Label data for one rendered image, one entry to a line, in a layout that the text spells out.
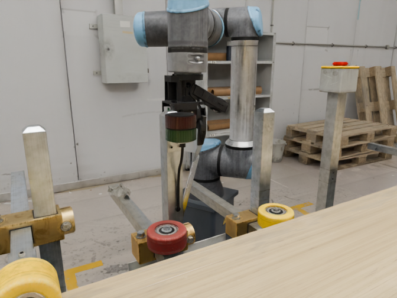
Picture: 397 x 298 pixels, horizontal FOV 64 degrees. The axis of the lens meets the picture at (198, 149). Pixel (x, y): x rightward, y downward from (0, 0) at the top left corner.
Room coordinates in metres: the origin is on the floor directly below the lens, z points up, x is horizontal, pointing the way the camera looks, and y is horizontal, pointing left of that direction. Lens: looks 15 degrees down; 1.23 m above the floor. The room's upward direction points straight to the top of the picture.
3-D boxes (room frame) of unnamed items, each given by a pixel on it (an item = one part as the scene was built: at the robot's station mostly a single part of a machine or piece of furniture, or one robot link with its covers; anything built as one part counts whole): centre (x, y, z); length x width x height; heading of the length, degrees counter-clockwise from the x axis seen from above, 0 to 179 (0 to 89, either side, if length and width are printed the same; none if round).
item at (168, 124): (0.60, 0.03, 1.12); 0.06 x 0.06 x 0.02
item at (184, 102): (0.75, 0.03, 1.14); 0.09 x 0.08 x 0.12; 119
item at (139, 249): (0.63, 0.08, 0.85); 0.14 x 0.06 x 0.05; 120
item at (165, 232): (0.57, 0.06, 0.85); 0.08 x 0.08 x 0.11
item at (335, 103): (0.90, -0.39, 0.93); 0.05 x 0.05 x 0.45; 30
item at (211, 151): (1.47, -0.04, 0.79); 0.17 x 0.15 x 0.18; 72
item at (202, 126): (0.74, 0.00, 1.08); 0.05 x 0.02 x 0.09; 29
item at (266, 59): (3.61, -0.35, 0.78); 0.90 x 0.45 x 1.55; 119
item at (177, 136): (0.60, 0.03, 1.10); 0.06 x 0.06 x 0.02
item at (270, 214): (0.66, -0.18, 0.85); 0.08 x 0.08 x 0.11
